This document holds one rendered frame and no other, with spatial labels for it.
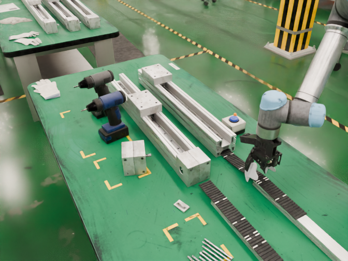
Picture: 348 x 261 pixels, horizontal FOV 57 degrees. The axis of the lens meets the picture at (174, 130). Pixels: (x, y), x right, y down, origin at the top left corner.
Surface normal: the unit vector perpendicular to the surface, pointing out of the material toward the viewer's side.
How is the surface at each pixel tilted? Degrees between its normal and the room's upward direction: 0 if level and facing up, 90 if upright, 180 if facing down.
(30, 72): 90
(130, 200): 0
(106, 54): 90
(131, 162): 90
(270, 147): 90
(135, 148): 0
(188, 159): 0
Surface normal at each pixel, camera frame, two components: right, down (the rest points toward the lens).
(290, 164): -0.02, -0.81
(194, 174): 0.48, 0.50
